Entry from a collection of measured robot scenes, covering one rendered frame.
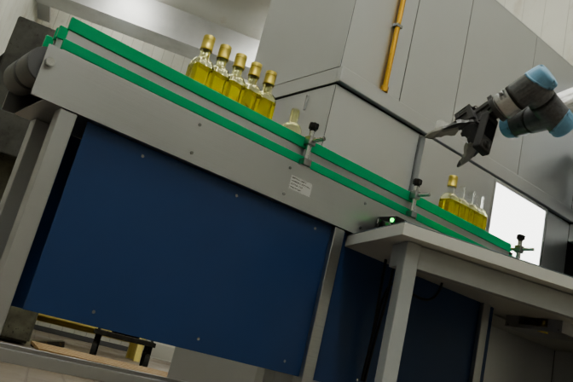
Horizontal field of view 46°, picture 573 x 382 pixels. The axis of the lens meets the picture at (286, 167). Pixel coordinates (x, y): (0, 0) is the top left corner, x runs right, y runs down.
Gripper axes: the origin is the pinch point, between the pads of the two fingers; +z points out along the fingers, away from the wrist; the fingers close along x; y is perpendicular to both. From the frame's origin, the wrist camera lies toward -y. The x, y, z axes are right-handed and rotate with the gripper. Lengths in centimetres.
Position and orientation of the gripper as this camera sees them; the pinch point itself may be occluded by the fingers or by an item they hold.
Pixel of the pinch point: (441, 153)
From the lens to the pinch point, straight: 192.6
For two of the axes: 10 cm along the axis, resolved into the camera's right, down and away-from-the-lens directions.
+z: -7.0, 5.5, 4.6
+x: -7.1, -5.5, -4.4
